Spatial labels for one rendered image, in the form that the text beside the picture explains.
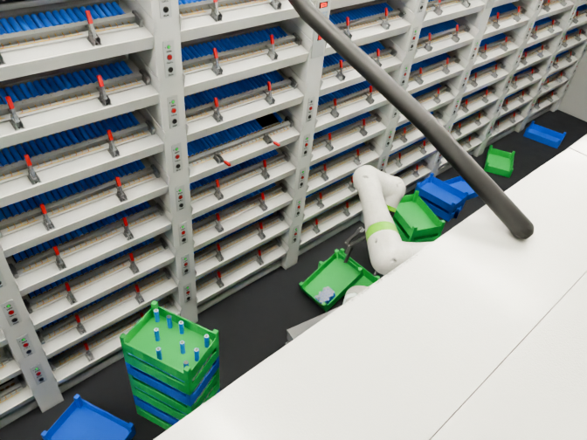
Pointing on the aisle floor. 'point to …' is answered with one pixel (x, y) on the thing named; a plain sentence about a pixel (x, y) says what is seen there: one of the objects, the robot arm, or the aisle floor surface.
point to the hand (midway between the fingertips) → (360, 266)
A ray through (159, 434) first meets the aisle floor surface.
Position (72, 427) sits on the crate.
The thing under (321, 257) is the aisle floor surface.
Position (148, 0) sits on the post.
